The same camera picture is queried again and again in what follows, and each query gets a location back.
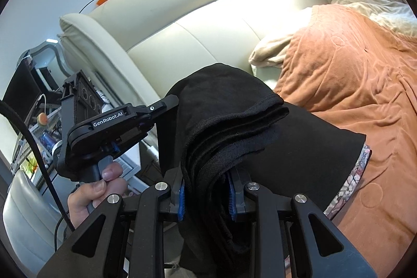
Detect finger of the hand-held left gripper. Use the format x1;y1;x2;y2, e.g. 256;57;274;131
140;95;180;122

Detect black monitor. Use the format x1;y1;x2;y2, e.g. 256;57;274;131
2;61;43;116

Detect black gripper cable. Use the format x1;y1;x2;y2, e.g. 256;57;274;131
0;100;77;233

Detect cream padded headboard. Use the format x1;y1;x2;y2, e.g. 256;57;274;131
59;0;333;109

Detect floral patterned cloth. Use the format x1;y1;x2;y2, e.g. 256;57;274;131
283;143;372;272

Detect grey chair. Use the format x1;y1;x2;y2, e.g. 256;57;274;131
0;170;70;275

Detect person's left hand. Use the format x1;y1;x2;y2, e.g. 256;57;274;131
67;162;131;230

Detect orange blanket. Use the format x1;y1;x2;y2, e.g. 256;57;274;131
274;3;417;278

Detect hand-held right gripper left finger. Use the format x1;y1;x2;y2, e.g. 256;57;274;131
37;167;186;278

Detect black pants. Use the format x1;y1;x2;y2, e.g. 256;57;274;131
158;63;367;278

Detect cluttered shelf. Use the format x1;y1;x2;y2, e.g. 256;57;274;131
10;115;66;187

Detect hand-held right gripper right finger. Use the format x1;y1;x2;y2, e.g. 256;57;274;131
226;167;378;278

